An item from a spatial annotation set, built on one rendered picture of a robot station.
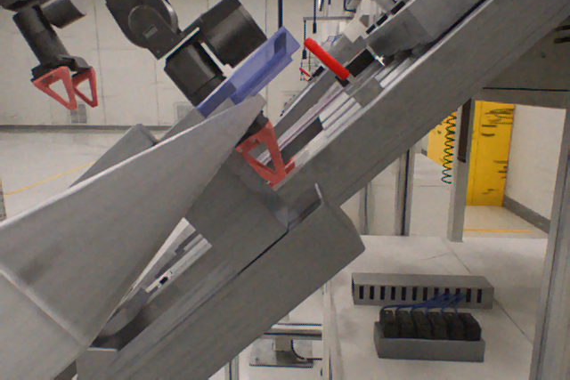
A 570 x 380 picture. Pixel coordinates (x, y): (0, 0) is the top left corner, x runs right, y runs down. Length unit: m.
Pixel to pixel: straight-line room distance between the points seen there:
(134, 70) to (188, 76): 9.44
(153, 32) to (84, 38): 9.91
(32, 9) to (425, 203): 1.65
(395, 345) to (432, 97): 0.41
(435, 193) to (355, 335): 1.34
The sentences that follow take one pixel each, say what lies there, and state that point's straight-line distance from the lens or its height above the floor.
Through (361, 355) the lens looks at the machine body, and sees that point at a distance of 0.74.
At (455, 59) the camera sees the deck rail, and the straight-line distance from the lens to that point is 0.47.
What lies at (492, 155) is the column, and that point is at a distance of 3.96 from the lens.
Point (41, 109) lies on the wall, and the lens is 10.97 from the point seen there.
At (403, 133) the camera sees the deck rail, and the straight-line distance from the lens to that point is 0.46.
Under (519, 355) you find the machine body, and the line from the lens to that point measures 0.82.
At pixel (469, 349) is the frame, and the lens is 0.76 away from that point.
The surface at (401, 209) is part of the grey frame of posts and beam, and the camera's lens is 1.22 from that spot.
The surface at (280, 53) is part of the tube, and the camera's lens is 0.19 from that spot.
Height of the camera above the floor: 1.04
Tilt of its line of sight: 12 degrees down
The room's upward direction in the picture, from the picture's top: straight up
